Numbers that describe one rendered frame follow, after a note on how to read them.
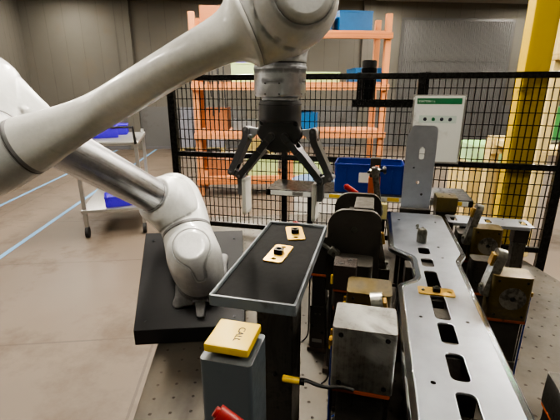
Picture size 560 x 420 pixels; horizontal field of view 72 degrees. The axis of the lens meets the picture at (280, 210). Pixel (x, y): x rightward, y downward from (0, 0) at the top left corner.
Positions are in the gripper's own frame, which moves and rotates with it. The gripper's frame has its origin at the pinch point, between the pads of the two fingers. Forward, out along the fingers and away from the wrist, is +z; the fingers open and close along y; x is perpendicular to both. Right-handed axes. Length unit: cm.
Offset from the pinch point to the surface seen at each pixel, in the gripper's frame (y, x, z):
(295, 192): -25, 99, 23
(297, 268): 5.1, -5.2, 9.1
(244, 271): -3.6, -9.2, 9.1
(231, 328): 1.5, -25.8, 9.1
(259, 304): 3.0, -19.0, 9.0
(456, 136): 43, 127, -2
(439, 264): 34, 42, 25
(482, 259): 46, 52, 26
